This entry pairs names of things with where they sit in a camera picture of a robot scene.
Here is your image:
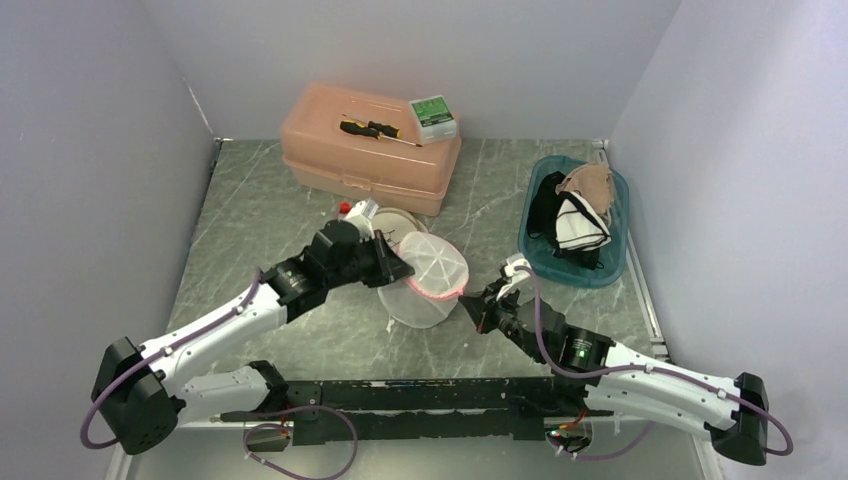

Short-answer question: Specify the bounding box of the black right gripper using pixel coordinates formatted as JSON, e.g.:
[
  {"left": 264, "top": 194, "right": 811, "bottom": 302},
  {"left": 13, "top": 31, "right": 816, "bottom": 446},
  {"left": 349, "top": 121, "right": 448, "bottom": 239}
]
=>
[{"left": 458, "top": 278, "right": 546, "bottom": 363}]

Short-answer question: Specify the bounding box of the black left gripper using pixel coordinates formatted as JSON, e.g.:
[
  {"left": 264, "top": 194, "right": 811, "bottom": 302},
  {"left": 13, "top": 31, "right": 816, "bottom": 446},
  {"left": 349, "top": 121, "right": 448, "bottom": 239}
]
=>
[{"left": 326, "top": 229, "right": 414, "bottom": 289}]

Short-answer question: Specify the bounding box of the white mesh laundry bag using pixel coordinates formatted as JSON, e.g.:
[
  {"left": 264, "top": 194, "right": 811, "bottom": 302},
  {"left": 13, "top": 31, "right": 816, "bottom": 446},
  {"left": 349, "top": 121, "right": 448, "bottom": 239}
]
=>
[{"left": 371, "top": 207, "right": 428, "bottom": 251}]

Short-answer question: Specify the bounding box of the clear round lidded container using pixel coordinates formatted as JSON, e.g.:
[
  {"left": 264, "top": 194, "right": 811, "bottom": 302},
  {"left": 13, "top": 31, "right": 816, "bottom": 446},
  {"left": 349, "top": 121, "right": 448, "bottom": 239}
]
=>
[{"left": 378, "top": 232, "right": 470, "bottom": 329}]

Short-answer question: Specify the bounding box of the black white bra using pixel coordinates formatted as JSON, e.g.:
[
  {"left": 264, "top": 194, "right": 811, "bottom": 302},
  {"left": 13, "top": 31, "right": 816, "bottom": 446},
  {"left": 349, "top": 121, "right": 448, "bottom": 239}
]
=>
[{"left": 554, "top": 191, "right": 612, "bottom": 251}]

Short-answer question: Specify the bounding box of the beige pink bra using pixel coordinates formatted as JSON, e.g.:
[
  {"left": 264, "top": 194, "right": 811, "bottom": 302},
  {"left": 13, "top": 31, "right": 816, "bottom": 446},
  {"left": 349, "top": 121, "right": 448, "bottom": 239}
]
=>
[{"left": 555, "top": 163, "right": 615, "bottom": 217}]

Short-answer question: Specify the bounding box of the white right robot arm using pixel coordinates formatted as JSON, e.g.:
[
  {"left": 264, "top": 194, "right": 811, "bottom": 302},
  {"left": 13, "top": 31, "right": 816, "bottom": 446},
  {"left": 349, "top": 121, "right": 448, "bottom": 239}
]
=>
[{"left": 459, "top": 290, "right": 769, "bottom": 466}]

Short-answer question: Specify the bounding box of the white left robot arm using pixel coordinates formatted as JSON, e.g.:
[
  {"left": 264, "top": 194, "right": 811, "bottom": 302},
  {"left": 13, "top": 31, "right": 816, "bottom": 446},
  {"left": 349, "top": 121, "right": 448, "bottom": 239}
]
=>
[{"left": 80, "top": 220, "right": 415, "bottom": 455}]

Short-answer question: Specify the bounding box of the black cloth garment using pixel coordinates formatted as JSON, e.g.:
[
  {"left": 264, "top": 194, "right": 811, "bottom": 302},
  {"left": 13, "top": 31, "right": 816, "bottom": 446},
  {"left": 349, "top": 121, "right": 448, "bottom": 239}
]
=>
[{"left": 527, "top": 172, "right": 611, "bottom": 270}]

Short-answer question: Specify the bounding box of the pink plastic toolbox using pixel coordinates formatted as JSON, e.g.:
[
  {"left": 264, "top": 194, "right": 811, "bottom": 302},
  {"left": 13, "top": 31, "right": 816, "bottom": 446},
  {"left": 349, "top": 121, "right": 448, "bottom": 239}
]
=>
[{"left": 280, "top": 84, "right": 462, "bottom": 216}]

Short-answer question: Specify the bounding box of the black yellow screwdriver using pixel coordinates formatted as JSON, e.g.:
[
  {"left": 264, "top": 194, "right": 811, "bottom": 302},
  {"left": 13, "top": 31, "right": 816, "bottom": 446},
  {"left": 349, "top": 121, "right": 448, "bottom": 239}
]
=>
[{"left": 339, "top": 115, "right": 422, "bottom": 148}]

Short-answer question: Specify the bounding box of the green white small box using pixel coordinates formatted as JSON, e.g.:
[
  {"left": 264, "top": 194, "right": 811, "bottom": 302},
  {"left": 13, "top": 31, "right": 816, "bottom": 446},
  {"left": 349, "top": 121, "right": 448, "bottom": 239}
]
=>
[{"left": 408, "top": 95, "right": 458, "bottom": 144}]

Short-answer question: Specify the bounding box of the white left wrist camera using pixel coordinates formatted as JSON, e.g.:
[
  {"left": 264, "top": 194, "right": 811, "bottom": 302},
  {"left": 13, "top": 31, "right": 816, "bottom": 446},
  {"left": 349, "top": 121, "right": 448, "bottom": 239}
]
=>
[{"left": 337, "top": 198, "right": 379, "bottom": 239}]

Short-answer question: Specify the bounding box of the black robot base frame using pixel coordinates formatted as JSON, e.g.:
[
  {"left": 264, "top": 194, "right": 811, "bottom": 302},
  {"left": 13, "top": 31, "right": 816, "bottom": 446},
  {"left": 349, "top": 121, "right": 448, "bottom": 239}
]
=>
[{"left": 220, "top": 377, "right": 594, "bottom": 446}]

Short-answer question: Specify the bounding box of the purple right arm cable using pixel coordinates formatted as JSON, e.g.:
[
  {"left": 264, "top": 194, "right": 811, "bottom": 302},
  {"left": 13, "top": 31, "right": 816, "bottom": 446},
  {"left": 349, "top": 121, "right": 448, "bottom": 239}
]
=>
[{"left": 523, "top": 268, "right": 794, "bottom": 457}]

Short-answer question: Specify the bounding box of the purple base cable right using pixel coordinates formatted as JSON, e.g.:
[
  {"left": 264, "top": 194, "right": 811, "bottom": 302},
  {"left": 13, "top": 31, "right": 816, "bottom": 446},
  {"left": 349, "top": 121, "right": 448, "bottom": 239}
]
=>
[{"left": 546, "top": 413, "right": 657, "bottom": 463}]

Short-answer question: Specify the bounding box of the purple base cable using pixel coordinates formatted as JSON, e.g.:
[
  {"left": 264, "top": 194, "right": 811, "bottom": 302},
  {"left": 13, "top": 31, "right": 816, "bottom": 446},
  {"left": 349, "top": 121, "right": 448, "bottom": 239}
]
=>
[
  {"left": 242, "top": 405, "right": 358, "bottom": 480},
  {"left": 546, "top": 413, "right": 657, "bottom": 463}
]

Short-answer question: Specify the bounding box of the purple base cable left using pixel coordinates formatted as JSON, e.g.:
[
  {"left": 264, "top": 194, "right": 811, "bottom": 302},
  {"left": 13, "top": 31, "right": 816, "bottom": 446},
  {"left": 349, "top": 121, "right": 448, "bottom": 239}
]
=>
[{"left": 242, "top": 405, "right": 358, "bottom": 480}]

